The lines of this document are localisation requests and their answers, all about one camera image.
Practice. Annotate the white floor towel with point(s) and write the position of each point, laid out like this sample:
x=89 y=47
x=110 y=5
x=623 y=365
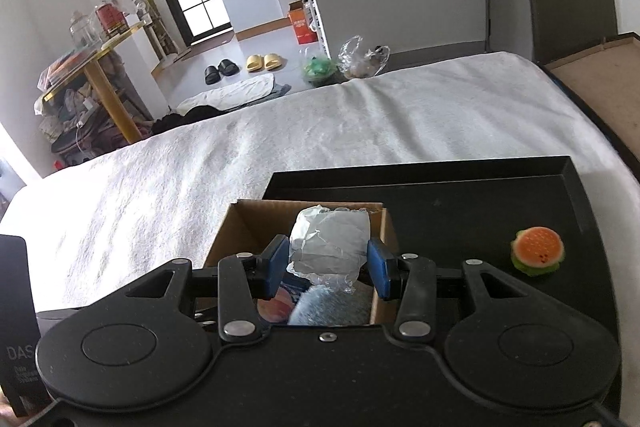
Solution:
x=230 y=91

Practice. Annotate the clear glass jar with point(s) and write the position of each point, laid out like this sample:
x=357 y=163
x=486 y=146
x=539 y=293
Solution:
x=84 y=29

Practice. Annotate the blue fluffy plush toy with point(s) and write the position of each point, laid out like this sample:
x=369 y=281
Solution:
x=330 y=308

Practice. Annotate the white bundle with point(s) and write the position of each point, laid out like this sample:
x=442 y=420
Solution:
x=330 y=242

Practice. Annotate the green plastic bag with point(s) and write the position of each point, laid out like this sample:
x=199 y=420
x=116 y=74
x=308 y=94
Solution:
x=318 y=68

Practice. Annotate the black cloth heap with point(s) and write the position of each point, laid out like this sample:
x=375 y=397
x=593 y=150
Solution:
x=187 y=118

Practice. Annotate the orange cardboard box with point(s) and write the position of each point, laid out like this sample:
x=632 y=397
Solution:
x=302 y=27

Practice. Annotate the black metal tray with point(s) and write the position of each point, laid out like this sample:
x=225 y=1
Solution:
x=475 y=207

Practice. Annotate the blue pink tissue pack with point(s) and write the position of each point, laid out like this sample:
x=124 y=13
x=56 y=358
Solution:
x=275 y=308

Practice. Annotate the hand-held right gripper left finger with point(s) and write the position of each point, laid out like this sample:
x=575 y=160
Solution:
x=276 y=268

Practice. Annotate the gold-edged side table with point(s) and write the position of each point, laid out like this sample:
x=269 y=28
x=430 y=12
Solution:
x=107 y=92

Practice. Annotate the clear plastic bag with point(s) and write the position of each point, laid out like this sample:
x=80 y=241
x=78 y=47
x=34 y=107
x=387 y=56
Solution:
x=350 y=57
x=376 y=59

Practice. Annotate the burger plush toy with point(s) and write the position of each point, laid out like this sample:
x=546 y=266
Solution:
x=537 y=252

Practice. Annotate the white fleece blanket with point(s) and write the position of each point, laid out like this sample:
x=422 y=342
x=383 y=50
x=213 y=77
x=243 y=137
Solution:
x=200 y=157

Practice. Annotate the red canister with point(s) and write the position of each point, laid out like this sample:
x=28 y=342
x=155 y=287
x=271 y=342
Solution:
x=110 y=21

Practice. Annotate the pile of household clutter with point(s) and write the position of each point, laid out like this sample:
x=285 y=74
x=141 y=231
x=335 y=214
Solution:
x=70 y=122

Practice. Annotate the brown cardboard box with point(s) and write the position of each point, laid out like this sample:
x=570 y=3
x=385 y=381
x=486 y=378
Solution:
x=245 y=227

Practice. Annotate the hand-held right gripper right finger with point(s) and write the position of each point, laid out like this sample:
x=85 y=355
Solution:
x=378 y=268

